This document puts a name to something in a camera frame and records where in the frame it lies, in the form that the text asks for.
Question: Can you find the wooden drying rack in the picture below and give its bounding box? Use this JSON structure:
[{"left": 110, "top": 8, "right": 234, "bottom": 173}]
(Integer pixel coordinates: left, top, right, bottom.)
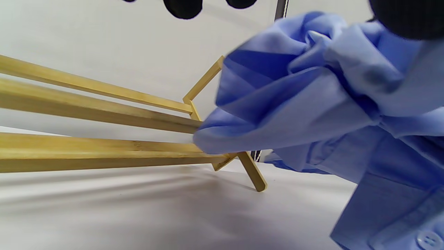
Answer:
[{"left": 0, "top": 55, "right": 268, "bottom": 192}]

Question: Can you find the person's left hand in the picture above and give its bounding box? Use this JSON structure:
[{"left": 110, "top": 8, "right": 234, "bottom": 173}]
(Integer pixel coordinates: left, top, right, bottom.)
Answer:
[{"left": 121, "top": 0, "right": 444, "bottom": 41}]

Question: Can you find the blue button shirt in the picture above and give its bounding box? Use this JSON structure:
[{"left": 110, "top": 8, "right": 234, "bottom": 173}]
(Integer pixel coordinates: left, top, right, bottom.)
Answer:
[{"left": 193, "top": 11, "right": 444, "bottom": 250}]

